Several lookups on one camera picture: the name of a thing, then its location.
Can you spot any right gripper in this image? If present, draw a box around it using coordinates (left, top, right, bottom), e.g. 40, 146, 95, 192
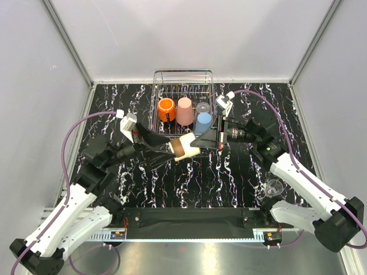
190, 115, 259, 150

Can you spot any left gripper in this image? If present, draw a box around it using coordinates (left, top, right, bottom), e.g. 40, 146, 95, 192
103, 120, 177, 170

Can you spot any blue plastic cup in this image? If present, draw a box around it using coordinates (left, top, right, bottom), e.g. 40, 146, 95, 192
194, 112, 212, 135

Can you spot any metal cup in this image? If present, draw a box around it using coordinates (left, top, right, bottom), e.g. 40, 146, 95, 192
169, 132, 200, 162

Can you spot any clear faceted glass tumbler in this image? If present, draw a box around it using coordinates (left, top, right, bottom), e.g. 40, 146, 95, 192
196, 102, 211, 113

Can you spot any pink plastic cup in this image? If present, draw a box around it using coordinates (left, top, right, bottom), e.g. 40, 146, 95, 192
176, 97, 194, 126

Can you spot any orange cup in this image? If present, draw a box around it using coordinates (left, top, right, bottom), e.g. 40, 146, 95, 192
158, 97, 176, 122

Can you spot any small clear plastic cup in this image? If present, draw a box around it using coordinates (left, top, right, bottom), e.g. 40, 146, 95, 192
264, 179, 284, 198

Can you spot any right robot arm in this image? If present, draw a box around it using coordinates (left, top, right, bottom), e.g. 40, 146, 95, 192
190, 116, 366, 253

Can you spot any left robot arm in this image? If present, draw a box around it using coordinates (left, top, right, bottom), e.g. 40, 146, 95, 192
10, 123, 175, 274

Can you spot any black base bar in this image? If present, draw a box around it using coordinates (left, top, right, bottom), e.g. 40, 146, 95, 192
112, 208, 279, 241

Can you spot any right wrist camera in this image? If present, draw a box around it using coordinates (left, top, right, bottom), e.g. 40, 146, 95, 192
216, 91, 235, 117

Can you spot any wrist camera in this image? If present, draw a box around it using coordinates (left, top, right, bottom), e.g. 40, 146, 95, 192
116, 109, 137, 142
216, 91, 235, 117

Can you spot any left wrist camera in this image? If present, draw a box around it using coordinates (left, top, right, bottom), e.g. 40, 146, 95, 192
116, 109, 137, 142

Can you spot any wire dish rack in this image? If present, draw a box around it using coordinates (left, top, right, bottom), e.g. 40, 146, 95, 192
149, 69, 216, 138

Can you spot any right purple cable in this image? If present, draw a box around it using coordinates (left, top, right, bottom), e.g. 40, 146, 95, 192
232, 89, 367, 249

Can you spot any floor purple cable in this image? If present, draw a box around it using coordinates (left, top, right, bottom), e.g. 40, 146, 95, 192
68, 243, 120, 274

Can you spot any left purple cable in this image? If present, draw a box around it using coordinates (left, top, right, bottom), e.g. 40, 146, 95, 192
10, 110, 120, 275

